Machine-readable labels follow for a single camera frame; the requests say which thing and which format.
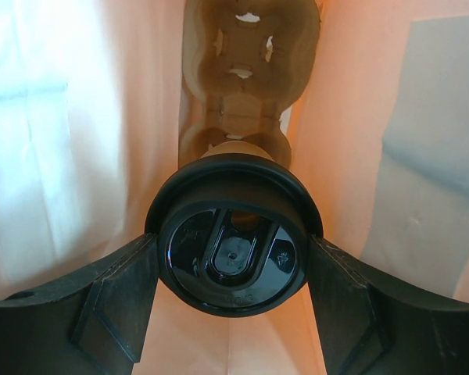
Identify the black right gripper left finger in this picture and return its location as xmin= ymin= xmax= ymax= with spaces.
xmin=0 ymin=234 xmax=159 ymax=374

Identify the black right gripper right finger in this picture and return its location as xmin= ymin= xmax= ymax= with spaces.
xmin=307 ymin=237 xmax=469 ymax=374

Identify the black plastic cup lid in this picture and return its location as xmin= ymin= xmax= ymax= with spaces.
xmin=145 ymin=154 xmax=324 ymax=318

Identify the brown paper coffee cup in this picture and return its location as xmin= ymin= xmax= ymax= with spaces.
xmin=202 ymin=141 xmax=273 ymax=160

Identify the brown cardboard cup carrier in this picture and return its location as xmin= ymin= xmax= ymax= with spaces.
xmin=178 ymin=1 xmax=320 ymax=167

